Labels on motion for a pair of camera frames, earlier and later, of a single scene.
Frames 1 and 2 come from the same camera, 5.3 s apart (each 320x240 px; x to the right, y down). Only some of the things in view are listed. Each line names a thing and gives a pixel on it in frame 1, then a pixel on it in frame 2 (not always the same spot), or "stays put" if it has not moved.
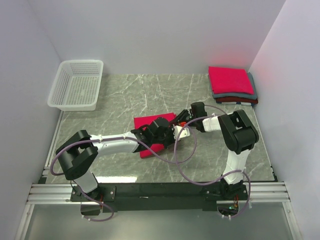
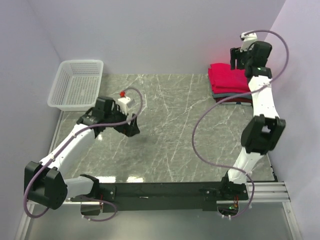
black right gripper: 182,116 → 235,54
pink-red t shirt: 141,121 → 224,80
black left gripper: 171,130 → 129,130
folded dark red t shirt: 250,100 stays put
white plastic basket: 76,85 stays put
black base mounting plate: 128,197 stays put
